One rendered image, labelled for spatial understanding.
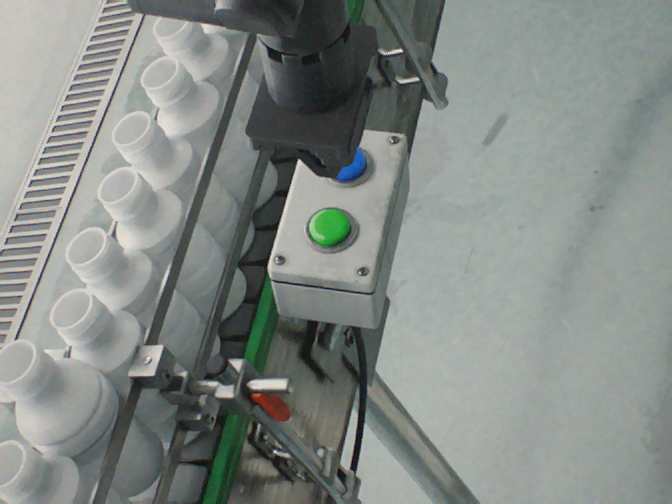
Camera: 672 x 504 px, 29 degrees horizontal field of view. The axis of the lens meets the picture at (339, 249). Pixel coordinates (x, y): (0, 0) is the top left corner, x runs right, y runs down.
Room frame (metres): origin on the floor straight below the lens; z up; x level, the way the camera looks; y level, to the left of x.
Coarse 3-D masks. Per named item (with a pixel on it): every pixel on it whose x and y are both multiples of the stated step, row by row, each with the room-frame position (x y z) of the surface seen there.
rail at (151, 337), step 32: (224, 128) 0.86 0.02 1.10; (256, 192) 0.84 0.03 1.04; (192, 224) 0.78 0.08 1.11; (224, 288) 0.77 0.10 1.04; (160, 320) 0.71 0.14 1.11; (128, 384) 0.67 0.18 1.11; (128, 416) 0.65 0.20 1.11; (32, 448) 0.68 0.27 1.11; (96, 480) 0.61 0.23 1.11; (160, 480) 0.64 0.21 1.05
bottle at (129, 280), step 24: (72, 240) 0.78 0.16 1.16; (96, 240) 0.78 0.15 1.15; (72, 264) 0.76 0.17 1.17; (96, 264) 0.75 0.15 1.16; (120, 264) 0.75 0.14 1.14; (144, 264) 0.76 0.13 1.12; (96, 288) 0.75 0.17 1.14; (120, 288) 0.74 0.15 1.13; (144, 288) 0.74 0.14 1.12; (144, 312) 0.74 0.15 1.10; (168, 312) 0.74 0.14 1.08; (192, 312) 0.75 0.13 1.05; (168, 336) 0.74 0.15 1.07; (192, 336) 0.74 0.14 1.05; (192, 360) 0.73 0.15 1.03
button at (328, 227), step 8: (320, 216) 0.69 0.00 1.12; (328, 216) 0.68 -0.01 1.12; (336, 216) 0.68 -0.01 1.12; (344, 216) 0.68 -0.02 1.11; (312, 224) 0.68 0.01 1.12; (320, 224) 0.68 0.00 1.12; (328, 224) 0.68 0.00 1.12; (336, 224) 0.67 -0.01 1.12; (344, 224) 0.67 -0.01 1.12; (312, 232) 0.68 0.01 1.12; (320, 232) 0.67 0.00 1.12; (328, 232) 0.67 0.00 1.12; (336, 232) 0.67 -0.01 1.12; (344, 232) 0.67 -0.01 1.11; (320, 240) 0.67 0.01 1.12; (328, 240) 0.67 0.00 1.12; (336, 240) 0.66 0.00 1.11; (344, 240) 0.66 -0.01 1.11
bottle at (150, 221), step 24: (120, 168) 0.82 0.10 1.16; (120, 192) 0.82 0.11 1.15; (144, 192) 0.79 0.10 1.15; (168, 192) 0.81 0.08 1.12; (120, 216) 0.79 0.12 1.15; (144, 216) 0.78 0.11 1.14; (168, 216) 0.78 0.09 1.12; (120, 240) 0.80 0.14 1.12; (144, 240) 0.78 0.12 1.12; (168, 240) 0.77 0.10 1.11; (192, 240) 0.78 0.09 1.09; (168, 264) 0.77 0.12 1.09; (192, 264) 0.77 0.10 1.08; (216, 264) 0.78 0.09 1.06; (192, 288) 0.77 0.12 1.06; (216, 288) 0.77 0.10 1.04; (240, 288) 0.78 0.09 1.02
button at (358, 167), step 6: (360, 150) 0.72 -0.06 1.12; (360, 156) 0.72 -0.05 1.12; (354, 162) 0.72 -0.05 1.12; (360, 162) 0.71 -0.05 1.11; (342, 168) 0.72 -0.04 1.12; (348, 168) 0.71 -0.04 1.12; (354, 168) 0.71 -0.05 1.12; (360, 168) 0.71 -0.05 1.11; (342, 174) 0.71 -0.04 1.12; (348, 174) 0.71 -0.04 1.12; (354, 174) 0.71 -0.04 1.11; (360, 174) 0.71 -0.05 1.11
